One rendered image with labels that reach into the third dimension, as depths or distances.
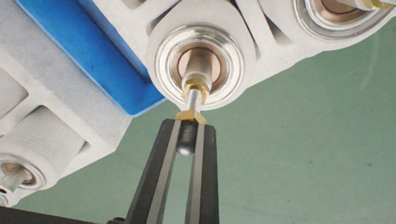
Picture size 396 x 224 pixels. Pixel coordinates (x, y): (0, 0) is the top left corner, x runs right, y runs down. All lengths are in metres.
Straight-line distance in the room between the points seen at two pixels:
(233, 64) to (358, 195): 0.74
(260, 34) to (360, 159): 0.55
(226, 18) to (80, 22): 0.32
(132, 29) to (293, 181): 0.62
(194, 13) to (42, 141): 0.27
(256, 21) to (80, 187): 0.79
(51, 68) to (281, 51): 0.32
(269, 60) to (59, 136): 0.31
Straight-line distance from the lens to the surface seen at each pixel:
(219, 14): 0.17
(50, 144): 0.36
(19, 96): 0.41
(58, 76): 0.38
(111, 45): 0.47
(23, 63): 0.37
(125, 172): 0.73
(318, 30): 0.18
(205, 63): 0.17
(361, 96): 0.58
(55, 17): 0.42
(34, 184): 0.39
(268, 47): 0.26
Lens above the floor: 0.42
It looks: 55 degrees down
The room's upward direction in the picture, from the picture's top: 173 degrees counter-clockwise
